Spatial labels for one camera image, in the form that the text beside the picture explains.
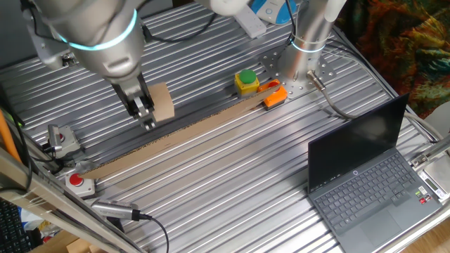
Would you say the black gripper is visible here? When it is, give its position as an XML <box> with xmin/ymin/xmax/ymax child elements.
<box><xmin>111</xmin><ymin>72</ymin><xmax>158</xmax><ymax>132</ymax></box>

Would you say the wooden cube block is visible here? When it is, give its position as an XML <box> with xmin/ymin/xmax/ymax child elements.
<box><xmin>146</xmin><ymin>82</ymin><xmax>176</xmax><ymax>124</ymax></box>

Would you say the brown cardboard board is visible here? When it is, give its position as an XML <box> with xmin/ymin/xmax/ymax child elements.
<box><xmin>79</xmin><ymin>83</ymin><xmax>283</xmax><ymax>181</ymax></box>

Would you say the grey box flat red button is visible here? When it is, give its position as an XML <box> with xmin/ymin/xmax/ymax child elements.
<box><xmin>44</xmin><ymin>124</ymin><xmax>82</xmax><ymax>160</ymax></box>

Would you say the grey box tall red button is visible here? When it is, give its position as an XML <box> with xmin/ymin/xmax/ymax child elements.
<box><xmin>64</xmin><ymin>171</ymin><xmax>96</xmax><ymax>198</ymax></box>

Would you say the yellow box green button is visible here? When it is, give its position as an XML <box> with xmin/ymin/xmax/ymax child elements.
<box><xmin>233</xmin><ymin>68</ymin><xmax>261</xmax><ymax>96</ymax></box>

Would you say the orange box red button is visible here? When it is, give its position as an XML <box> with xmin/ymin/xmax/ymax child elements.
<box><xmin>257</xmin><ymin>79</ymin><xmax>288</xmax><ymax>111</ymax></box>

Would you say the white power strip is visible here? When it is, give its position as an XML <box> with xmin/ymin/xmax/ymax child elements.
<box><xmin>232</xmin><ymin>4</ymin><xmax>268</xmax><ymax>39</ymax></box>

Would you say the orange pole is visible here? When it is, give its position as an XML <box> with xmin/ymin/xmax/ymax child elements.
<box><xmin>0</xmin><ymin>108</ymin><xmax>23</xmax><ymax>163</ymax></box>

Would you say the brown cardboard box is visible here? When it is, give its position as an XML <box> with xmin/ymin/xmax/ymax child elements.
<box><xmin>30</xmin><ymin>229</ymin><xmax>107</xmax><ymax>253</ymax></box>

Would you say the blue and white device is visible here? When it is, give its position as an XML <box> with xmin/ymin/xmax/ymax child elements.
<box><xmin>250</xmin><ymin>0</ymin><xmax>298</xmax><ymax>26</ymax></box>

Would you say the black keyboard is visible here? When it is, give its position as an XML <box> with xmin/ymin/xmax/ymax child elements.
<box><xmin>0</xmin><ymin>199</ymin><xmax>35</xmax><ymax>253</ymax></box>

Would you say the dark grey laptop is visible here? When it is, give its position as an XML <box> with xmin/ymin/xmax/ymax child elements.
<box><xmin>306</xmin><ymin>92</ymin><xmax>444</xmax><ymax>253</ymax></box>

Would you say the colourful patterned cloth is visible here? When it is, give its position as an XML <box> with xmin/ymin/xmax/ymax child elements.
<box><xmin>336</xmin><ymin>0</ymin><xmax>450</xmax><ymax>119</ymax></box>

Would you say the silver digital scale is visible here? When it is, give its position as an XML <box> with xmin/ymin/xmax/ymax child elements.
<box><xmin>417</xmin><ymin>153</ymin><xmax>450</xmax><ymax>204</ymax></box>

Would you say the long black cable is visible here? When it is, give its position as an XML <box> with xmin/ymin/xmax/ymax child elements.
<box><xmin>140</xmin><ymin>12</ymin><xmax>219</xmax><ymax>44</ymax></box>

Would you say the small silver camera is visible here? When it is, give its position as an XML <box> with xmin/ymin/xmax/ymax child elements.
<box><xmin>42</xmin><ymin>124</ymin><xmax>64</xmax><ymax>154</ymax></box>

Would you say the silver camera with cable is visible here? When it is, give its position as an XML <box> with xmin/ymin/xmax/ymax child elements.
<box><xmin>90</xmin><ymin>198</ymin><xmax>142</xmax><ymax>222</ymax></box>

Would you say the black camera cable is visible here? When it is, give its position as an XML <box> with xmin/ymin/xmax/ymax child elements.
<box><xmin>138</xmin><ymin>213</ymin><xmax>170</xmax><ymax>253</ymax></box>

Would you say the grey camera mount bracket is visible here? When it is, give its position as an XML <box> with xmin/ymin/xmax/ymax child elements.
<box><xmin>21</xmin><ymin>9</ymin><xmax>77</xmax><ymax>72</ymax></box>

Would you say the aluminium frame bar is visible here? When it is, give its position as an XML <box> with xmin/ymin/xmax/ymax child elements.
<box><xmin>0</xmin><ymin>146</ymin><xmax>146</xmax><ymax>253</ymax></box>

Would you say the black base cable bundle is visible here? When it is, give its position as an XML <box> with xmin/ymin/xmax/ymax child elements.
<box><xmin>285</xmin><ymin>0</ymin><xmax>297</xmax><ymax>44</ymax></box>

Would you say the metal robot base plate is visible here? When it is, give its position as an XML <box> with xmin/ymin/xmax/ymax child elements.
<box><xmin>260</xmin><ymin>44</ymin><xmax>338</xmax><ymax>100</ymax></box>

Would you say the grey braided hose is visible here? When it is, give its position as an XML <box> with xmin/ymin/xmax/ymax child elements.
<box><xmin>306</xmin><ymin>69</ymin><xmax>444</xmax><ymax>142</ymax></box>

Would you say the metal corner bracket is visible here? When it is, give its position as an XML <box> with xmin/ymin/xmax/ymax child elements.
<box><xmin>409</xmin><ymin>134</ymin><xmax>450</xmax><ymax>168</ymax></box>

